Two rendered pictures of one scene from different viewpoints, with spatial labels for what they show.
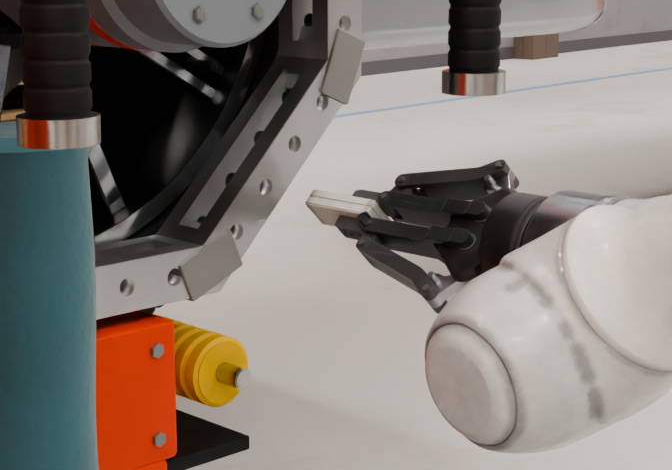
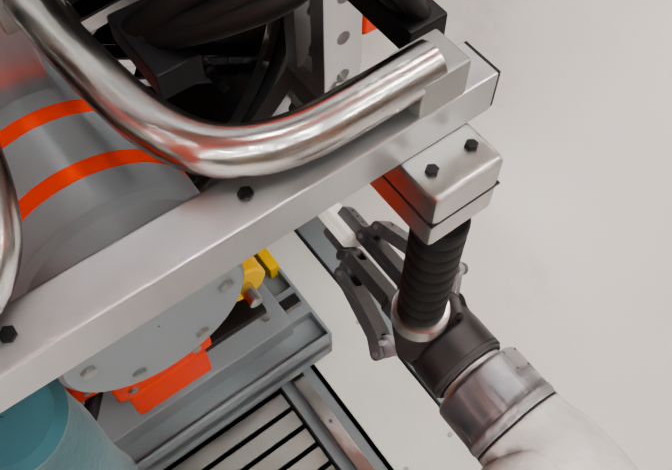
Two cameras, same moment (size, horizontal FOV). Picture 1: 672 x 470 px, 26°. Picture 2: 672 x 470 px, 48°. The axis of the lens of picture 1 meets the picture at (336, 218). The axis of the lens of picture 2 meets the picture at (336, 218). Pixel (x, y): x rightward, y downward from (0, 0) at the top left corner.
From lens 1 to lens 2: 87 cm
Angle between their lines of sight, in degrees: 48
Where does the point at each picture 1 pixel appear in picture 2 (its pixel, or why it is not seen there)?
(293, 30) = (297, 61)
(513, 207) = (445, 358)
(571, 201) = (487, 395)
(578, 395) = not seen: outside the picture
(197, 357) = not seen: hidden behind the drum
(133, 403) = not seen: hidden behind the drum
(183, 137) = (211, 109)
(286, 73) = (292, 91)
